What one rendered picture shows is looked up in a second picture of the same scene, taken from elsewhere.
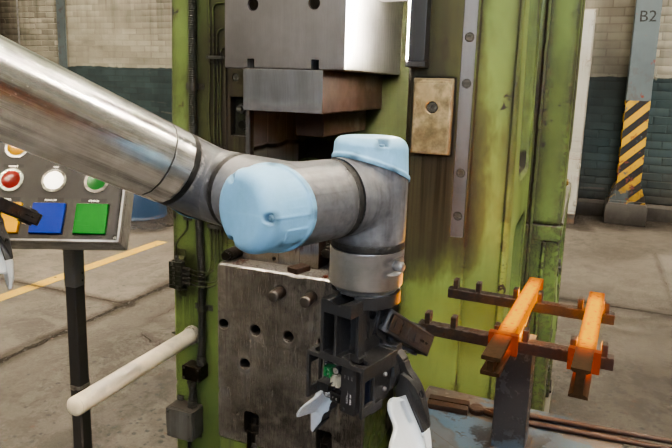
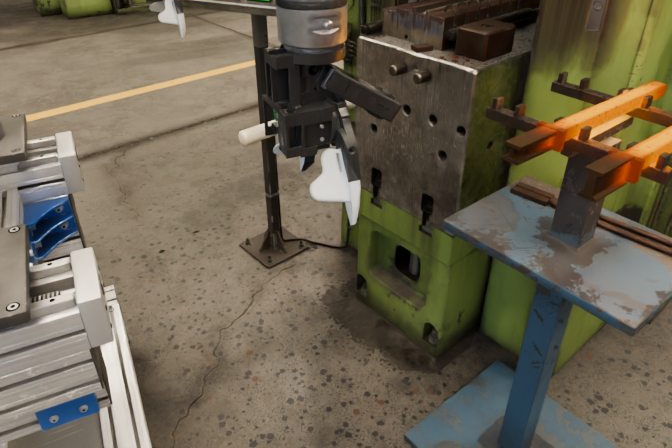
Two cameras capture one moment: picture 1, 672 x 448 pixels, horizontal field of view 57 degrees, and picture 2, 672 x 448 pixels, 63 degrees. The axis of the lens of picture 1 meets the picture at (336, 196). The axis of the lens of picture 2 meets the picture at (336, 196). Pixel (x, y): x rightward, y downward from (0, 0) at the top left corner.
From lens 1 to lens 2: 0.34 m
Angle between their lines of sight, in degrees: 32
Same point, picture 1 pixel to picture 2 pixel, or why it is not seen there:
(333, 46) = not seen: outside the picture
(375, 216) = not seen: outside the picture
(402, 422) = (332, 170)
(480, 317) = not seen: hidden behind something
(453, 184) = not seen: outside the picture
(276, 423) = (393, 181)
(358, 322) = (289, 74)
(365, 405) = (292, 147)
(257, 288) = (385, 62)
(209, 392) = not seen: hidden behind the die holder
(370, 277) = (296, 32)
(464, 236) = (600, 30)
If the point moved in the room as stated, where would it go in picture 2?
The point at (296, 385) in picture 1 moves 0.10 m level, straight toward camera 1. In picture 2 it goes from (410, 153) to (398, 170)
